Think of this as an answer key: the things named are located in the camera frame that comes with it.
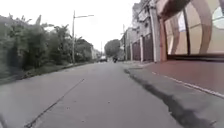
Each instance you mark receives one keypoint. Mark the grey concrete ramp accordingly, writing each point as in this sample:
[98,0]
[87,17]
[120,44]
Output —
[180,96]

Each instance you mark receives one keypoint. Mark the reddish brown driveway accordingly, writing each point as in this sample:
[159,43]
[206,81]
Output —
[193,73]

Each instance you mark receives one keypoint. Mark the motorcycle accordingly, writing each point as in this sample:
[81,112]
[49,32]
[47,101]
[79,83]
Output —
[115,59]

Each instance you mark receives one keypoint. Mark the grey concrete road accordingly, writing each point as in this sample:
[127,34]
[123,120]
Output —
[96,96]

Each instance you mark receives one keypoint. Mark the round dark tree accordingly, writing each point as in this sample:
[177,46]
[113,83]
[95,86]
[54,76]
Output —
[112,47]

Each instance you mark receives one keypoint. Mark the street lamp pole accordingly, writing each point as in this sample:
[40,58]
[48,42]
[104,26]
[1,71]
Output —
[73,36]

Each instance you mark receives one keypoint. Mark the building with curved patterned gate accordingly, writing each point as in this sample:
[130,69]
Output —
[193,30]

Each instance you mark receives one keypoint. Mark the row of buildings with dark gates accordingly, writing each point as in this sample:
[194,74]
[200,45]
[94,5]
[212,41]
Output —
[141,36]

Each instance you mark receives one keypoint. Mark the hedge of tall bushes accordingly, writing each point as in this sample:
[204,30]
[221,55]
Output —
[36,46]

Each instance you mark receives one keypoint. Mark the vehicle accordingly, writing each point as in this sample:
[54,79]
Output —
[103,59]

